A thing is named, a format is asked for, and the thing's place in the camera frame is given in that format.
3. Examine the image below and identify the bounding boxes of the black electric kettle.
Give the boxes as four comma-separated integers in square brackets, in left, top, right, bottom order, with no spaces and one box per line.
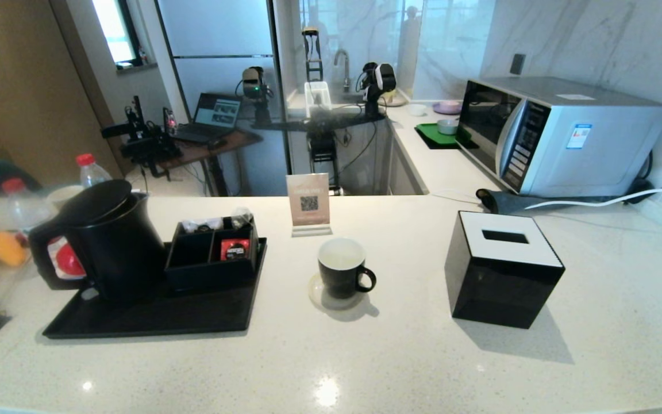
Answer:
[28,179,166,305]

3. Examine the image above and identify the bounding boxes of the QR code sign stand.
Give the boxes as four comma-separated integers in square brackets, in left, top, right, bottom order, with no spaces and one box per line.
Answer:
[286,172,333,237]

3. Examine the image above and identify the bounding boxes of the black mug white inside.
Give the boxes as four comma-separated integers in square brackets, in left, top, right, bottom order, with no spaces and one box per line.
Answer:
[317,238,377,300]

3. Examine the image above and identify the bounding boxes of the white saucer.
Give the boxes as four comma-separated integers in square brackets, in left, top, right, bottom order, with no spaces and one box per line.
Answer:
[308,273,366,312]

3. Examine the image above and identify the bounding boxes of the red coffee sachet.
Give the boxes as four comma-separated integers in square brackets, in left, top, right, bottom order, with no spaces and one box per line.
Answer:
[220,239,250,260]

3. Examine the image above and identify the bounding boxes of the white dish rack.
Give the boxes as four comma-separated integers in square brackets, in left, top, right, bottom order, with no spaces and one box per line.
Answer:
[304,81,332,117]

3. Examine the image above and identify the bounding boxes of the wooden desk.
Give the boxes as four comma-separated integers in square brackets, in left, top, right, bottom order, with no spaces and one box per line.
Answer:
[156,129,263,196]

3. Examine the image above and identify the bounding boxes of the green tray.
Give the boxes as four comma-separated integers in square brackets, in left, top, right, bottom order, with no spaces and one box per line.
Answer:
[414,122,479,150]

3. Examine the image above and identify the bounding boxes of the white sugar sachets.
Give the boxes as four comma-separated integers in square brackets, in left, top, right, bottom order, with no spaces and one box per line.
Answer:
[182,218,224,232]

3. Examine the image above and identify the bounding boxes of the chrome kitchen faucet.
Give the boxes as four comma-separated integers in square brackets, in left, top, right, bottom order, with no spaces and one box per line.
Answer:
[334,49,352,93]

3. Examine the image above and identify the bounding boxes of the black compartment organizer box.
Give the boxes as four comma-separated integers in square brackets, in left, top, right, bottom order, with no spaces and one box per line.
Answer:
[164,216,260,292]

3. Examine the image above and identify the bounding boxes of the black laptop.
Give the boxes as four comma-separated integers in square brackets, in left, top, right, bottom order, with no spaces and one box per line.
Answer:
[173,93,243,144]

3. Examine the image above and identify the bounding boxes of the black tissue box white lid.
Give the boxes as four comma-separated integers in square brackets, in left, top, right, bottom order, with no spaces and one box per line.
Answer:
[445,210,565,329]

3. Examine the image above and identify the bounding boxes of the black serving tray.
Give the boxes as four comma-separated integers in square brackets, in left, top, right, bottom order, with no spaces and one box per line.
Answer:
[43,237,267,339]

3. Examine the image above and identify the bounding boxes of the grey refrigerator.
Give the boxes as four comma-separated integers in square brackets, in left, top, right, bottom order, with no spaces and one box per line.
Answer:
[155,0,288,196]

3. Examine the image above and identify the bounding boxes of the water bottle red cap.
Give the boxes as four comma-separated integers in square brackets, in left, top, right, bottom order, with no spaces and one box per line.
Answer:
[76,153,114,189]
[0,178,59,231]

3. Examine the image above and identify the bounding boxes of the red toy apple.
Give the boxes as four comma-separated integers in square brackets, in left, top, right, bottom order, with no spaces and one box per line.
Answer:
[55,241,87,278]

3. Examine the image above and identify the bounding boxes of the brown paper cup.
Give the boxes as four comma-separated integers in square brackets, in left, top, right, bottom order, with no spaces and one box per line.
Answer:
[47,185,84,209]

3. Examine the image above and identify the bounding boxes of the silver microwave oven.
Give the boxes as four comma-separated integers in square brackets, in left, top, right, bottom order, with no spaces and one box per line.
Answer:
[456,76,662,198]

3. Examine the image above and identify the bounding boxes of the window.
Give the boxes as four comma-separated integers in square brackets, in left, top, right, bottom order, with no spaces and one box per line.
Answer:
[91,0,142,67]

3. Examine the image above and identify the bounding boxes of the orange toy fruit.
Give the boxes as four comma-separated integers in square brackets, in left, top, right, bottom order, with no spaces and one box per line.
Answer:
[0,231,27,266]

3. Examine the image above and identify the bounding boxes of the tall black frame stand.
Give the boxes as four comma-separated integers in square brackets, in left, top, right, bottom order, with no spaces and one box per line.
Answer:
[301,26,325,82]

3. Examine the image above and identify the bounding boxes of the white power cable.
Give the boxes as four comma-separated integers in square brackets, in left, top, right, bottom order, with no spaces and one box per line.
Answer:
[525,177,662,210]

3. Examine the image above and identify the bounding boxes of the black power cable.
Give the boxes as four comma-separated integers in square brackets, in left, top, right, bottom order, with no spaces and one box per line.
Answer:
[624,151,662,200]

